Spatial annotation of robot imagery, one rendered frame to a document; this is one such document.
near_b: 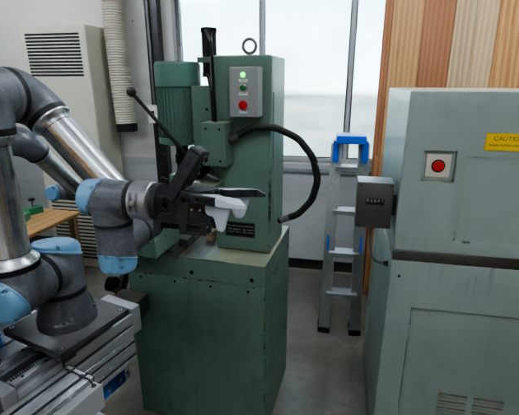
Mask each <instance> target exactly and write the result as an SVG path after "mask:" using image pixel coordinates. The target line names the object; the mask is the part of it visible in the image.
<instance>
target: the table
mask: <svg viewBox="0 0 519 415"><path fill-rule="evenodd" d="M181 236H183V234H179V229H173V230H172V231H170V232H169V233H167V234H166V235H164V236H163V237H162V238H161V239H160V240H158V241H157V242H155V243H151V242H148V243H147V244H146V245H145V246H144V247H142V248H141V249H140V250H139V251H138V252H137V256H139V257H146V258H153V259H156V258H157V257H159V256H160V255H161V254H162V253H164V252H165V251H166V250H167V249H169V248H170V247H171V246H172V245H173V244H174V243H176V242H177V241H178V240H179V238H180V237H181Z"/></svg>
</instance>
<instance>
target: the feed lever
mask: <svg viewBox="0 0 519 415"><path fill-rule="evenodd" d="M126 92H127V95H128V96H130V97H133V98H134V99H135V100H136V101H137V102H138V103H139V104H140V105H141V106H142V107H143V108H144V109H145V111H146V112H147V113H148V114H149V115H150V116H151V118H152V119H153V120H154V121H155V122H156V123H157V125H158V126H159V127H160V128H161V129H162V130H163V132H164V133H165V134H166V135H167V136H168V137H169V138H170V140H171V141H172V142H173V143H174V144H175V145H176V146H177V147H178V148H179V149H180V150H181V152H182V153H183V154H184V155H185V154H186V152H187V151H186V150H185V149H184V148H183V147H182V146H181V145H180V144H179V143H178V142H177V141H176V140H175V138H174V137H173V136H172V135H171V134H170V133H169V131H168V130H167V129H166V128H165V127H164V126H163V124H162V123H161V122H160V121H159V120H158V119H157V117H156V116H155V115H154V114H153V113H152V112H151V110H150V109H149V108H148V107H146V106H145V104H144V103H143V102H142V101H141V100H140V99H139V97H138V96H137V95H136V93H137V92H136V90H135V89H134V88H133V87H129V88H128V89H127V91H126ZM205 177H208V178H210V179H212V180H214V181H216V182H218V181H219V178H218V177H216V176H214V175H212V174H210V166H203V167H202V169H201V170H200V172H199V173H198V175H197V177H196V179H197V180H201V179H203V178H205Z"/></svg>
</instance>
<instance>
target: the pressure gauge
mask: <svg viewBox="0 0 519 415"><path fill-rule="evenodd" d="M104 288H105V290H106V291H111V292H113V293H114V294H115V295H116V294H118V293H119V292H118V288H119V279H118V278H117V277H113V276H108V277H107V278H106V280H105V283H104Z"/></svg>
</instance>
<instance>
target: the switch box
mask: <svg viewBox="0 0 519 415"><path fill-rule="evenodd" d="M241 72H245V74H246V76H245V77H244V78H242V77H241V76H240V73H241ZM239 79H247V82H239ZM241 84H245V85H246V90H245V91H241V90H240V85H241ZM229 87H230V116H231V117H254V118H258V117H260V116H262V115H263V68H262V67H229ZM239 92H248V95H247V96H239ZM241 100H244V101H246V102H247V108H246V109H245V110H248V114H242V113H239V110H241V109H240V108H239V102H240V101H241Z"/></svg>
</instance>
